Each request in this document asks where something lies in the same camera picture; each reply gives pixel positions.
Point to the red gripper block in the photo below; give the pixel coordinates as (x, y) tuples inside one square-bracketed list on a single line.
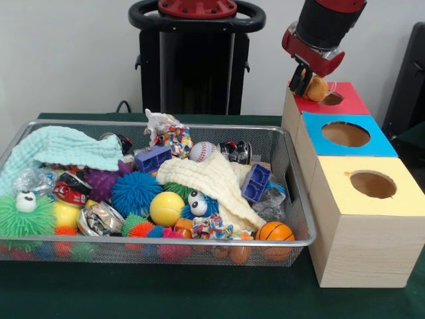
[(315, 56)]

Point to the small brown plush toy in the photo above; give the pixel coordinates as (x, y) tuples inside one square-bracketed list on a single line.
[(319, 89)]

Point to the purple plastic toy block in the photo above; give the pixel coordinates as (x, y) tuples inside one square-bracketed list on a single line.
[(255, 182)]

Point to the cream yellow cloth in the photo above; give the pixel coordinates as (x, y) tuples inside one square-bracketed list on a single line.
[(212, 179)]

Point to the smooth yellow ball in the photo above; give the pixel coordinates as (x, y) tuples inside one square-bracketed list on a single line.
[(166, 209)]

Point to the plain blue spiky ball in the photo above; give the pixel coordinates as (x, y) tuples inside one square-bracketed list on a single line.
[(136, 194)]

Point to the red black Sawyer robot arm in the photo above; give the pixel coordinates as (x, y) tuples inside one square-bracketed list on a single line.
[(328, 23)]

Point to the shallow metal mesh bin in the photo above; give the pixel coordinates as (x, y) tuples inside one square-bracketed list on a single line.
[(282, 149)]

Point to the wooden box with three holes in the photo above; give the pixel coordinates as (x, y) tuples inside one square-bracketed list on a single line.
[(365, 252)]

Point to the crushed black drink can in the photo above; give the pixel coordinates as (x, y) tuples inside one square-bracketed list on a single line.
[(237, 152)]

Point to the black upright panel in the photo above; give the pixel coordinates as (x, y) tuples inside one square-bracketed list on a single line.
[(408, 83)]

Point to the white toy baseball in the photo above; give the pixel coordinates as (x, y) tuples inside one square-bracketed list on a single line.
[(202, 151)]

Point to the crushed clear water bottle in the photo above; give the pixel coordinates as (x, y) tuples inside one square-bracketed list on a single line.
[(272, 202)]

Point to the dark green table cloth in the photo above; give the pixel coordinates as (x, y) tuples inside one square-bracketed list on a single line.
[(166, 292), (411, 143)]

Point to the orange toy basketball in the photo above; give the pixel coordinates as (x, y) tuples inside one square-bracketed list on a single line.
[(275, 231)]

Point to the crushed silver drink can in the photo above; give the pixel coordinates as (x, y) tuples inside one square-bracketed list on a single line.
[(99, 219)]

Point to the mint green cloth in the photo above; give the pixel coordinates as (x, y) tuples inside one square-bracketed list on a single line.
[(50, 146)]

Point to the green spiky ball with eyes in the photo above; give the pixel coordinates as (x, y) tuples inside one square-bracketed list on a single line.
[(30, 222)]

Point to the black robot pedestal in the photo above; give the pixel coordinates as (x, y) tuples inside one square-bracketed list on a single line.
[(192, 66)]

